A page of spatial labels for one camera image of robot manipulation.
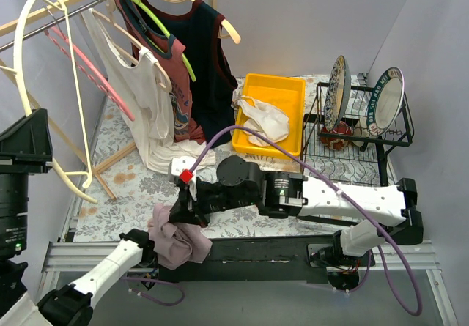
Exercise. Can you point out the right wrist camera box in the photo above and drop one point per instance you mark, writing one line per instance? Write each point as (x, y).
(180, 171)

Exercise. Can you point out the red teal tank top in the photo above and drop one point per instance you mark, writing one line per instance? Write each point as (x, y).
(168, 50)

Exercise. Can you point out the lime green hanger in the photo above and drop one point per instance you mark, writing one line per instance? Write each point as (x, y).
(167, 34)

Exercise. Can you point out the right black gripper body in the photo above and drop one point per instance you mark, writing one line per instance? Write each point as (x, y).
(188, 203)

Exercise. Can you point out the pink tank top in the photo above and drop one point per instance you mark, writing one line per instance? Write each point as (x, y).
(176, 243)

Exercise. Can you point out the pink plastic hanger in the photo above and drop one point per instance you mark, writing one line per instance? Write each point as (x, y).
(89, 69)

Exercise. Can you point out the navy maroon tank top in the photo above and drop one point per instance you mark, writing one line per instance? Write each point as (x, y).
(213, 89)

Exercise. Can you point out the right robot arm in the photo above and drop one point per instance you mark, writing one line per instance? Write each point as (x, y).
(377, 211)

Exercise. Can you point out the black wire dish rack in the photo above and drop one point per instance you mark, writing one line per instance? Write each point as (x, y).
(359, 135)

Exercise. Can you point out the yellow plastic bin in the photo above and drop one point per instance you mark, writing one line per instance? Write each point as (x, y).
(286, 93)

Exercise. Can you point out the floral tablecloth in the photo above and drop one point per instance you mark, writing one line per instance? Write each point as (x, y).
(138, 189)

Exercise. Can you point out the wooden clothes rack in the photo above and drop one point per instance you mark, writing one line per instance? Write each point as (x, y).
(34, 10)

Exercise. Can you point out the cream plastic hanger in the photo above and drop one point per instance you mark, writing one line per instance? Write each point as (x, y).
(76, 181)

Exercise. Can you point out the cream white tank top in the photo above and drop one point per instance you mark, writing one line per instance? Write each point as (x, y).
(144, 90)

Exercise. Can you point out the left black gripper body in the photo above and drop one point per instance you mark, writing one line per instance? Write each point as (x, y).
(21, 163)

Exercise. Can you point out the crumpled white cloth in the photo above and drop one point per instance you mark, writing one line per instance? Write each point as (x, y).
(160, 155)

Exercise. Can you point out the floral patterned plate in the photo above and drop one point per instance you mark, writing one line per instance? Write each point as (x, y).
(338, 93)

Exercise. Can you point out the green rimmed white plate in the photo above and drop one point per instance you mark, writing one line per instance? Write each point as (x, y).
(385, 101)

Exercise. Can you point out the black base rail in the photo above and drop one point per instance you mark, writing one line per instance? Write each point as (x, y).
(255, 259)

